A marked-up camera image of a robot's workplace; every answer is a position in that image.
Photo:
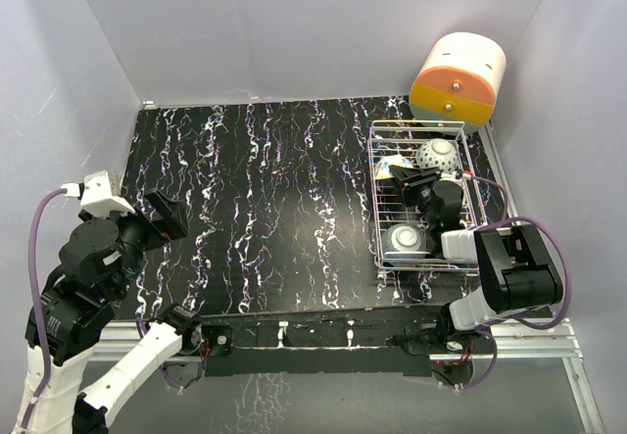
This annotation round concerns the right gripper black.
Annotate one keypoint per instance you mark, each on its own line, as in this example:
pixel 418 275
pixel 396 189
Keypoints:
pixel 411 179

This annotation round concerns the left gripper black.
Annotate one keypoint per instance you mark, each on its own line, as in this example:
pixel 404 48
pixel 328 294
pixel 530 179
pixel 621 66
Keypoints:
pixel 173 221

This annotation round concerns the orange blue floral bowl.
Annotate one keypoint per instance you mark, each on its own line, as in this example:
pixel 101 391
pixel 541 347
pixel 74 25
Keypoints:
pixel 382 168

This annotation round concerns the blue patterned bowl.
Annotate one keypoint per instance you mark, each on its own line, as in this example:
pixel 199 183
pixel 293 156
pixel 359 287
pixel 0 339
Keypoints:
pixel 437 153

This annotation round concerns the red rimmed grey bowl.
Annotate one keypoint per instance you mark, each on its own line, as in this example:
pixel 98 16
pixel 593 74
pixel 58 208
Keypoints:
pixel 403 242

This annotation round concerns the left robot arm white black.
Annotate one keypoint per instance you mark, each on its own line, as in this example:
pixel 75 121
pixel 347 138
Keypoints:
pixel 69 313

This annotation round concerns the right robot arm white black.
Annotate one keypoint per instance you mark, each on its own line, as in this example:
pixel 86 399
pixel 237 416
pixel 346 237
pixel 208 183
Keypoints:
pixel 518 277

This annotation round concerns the pink yellow drawer cabinet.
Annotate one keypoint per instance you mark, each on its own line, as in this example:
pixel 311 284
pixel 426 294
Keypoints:
pixel 460 80

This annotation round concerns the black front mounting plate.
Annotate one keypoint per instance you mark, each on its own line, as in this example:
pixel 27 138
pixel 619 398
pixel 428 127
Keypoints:
pixel 313 351

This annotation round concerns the white wire dish rack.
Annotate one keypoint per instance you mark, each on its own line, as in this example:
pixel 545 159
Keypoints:
pixel 457 199

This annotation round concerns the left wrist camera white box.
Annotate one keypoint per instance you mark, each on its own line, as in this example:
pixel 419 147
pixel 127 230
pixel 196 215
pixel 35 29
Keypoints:
pixel 102 195

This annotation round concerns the aluminium frame rail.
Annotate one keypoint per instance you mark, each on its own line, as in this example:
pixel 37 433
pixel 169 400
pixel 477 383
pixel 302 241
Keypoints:
pixel 513 340

